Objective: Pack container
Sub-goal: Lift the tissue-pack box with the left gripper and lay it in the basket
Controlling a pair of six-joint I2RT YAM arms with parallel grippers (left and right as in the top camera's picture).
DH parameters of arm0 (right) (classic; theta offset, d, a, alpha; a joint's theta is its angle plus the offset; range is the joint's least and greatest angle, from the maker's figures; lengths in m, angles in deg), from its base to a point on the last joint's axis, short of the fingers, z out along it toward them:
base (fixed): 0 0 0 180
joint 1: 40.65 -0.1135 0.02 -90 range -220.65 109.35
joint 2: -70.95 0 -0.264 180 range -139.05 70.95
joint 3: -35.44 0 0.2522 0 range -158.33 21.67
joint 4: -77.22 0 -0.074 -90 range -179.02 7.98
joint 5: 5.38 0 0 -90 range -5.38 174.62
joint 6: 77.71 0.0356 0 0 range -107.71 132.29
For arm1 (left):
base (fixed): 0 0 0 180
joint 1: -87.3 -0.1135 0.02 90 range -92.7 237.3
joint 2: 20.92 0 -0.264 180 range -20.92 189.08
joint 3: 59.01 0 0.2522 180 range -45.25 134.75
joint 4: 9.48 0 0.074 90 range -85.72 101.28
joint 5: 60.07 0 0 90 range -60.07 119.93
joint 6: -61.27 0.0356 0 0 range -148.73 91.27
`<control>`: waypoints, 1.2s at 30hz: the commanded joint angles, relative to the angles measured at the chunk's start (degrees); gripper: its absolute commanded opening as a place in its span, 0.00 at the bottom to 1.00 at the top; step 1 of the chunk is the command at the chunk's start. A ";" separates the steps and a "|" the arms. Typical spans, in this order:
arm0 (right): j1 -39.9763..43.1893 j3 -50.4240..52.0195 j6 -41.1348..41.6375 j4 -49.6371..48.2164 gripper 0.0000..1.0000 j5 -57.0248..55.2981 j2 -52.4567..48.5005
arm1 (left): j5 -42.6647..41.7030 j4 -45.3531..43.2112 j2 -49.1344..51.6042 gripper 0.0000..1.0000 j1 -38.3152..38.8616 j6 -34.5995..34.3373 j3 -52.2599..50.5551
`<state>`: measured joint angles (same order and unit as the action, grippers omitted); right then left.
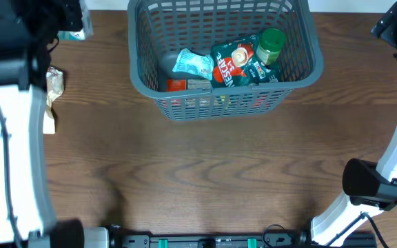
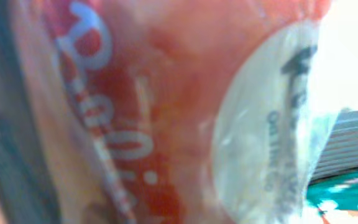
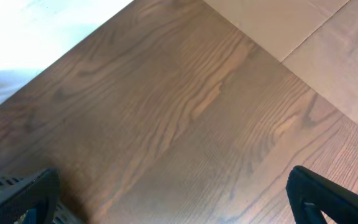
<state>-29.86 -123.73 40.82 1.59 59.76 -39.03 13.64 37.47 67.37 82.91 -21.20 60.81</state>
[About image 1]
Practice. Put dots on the green Nescafe coffee pouch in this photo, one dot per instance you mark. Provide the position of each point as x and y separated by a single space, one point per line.
236 64

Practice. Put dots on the colourful tissue pack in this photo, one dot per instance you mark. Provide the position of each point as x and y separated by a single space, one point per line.
86 32

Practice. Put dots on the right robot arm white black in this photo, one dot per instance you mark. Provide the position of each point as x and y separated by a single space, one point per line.
369 188

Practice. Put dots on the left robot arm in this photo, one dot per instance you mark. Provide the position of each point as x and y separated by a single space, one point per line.
29 31

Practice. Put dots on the orange snack bar packet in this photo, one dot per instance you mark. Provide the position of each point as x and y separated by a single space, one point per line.
174 85

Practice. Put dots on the grey plastic basket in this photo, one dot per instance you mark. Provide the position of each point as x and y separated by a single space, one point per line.
159 30

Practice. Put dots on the light green packet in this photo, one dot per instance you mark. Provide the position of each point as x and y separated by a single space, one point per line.
194 64

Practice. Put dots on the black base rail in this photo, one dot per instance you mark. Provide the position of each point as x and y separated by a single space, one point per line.
269 239

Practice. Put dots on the green lid seasoning jar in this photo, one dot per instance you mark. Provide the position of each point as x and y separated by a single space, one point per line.
270 44

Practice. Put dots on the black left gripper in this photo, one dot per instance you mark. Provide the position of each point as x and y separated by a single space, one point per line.
66 14

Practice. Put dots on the beige paper snack bag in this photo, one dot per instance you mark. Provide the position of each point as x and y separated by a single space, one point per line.
55 88

